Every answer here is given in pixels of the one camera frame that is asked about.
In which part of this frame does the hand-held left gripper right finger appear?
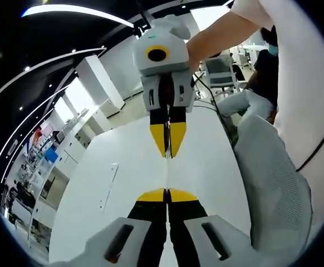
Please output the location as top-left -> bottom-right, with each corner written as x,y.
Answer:
168,187 -> 264,267

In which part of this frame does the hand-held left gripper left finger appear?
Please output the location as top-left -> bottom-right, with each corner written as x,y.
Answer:
53,187 -> 169,267

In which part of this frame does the clear food packaging bag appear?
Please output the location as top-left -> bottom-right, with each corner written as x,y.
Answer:
163,152 -> 171,192

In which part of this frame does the white office chair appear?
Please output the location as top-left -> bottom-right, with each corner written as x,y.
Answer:
205,54 -> 246,97

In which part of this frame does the row of white cabinets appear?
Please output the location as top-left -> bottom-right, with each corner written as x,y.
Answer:
28,110 -> 115,248

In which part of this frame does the blue box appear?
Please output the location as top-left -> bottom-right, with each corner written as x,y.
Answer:
45,147 -> 58,165

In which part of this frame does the person's white shirt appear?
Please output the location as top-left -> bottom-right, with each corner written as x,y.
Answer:
231,0 -> 324,251

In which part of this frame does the long black cable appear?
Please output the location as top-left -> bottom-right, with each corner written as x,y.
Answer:
191,72 -> 237,141

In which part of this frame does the white table cable cover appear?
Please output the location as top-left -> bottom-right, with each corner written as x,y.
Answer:
99,163 -> 120,214

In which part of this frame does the thin black cable on shirt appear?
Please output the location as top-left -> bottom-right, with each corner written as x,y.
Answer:
296,111 -> 324,172

